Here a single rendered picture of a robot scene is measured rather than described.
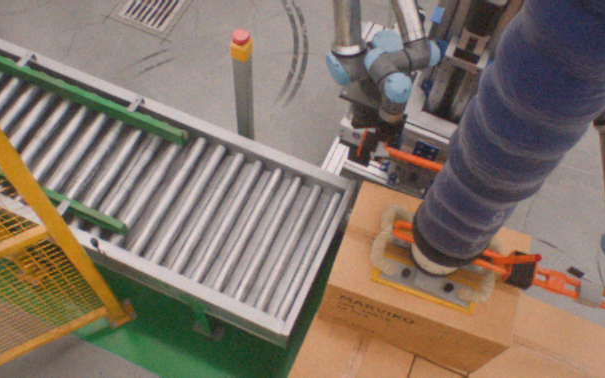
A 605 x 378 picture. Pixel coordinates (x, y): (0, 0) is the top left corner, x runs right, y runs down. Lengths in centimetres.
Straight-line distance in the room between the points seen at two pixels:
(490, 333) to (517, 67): 109
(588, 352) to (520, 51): 167
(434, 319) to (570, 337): 74
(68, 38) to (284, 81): 127
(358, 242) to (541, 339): 87
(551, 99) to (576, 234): 232
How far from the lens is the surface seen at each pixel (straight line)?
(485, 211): 158
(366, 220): 212
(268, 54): 369
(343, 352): 238
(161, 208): 259
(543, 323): 261
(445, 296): 205
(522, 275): 201
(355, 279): 203
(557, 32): 109
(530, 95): 119
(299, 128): 340
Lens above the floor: 285
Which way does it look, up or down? 62 degrees down
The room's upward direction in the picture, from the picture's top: 6 degrees clockwise
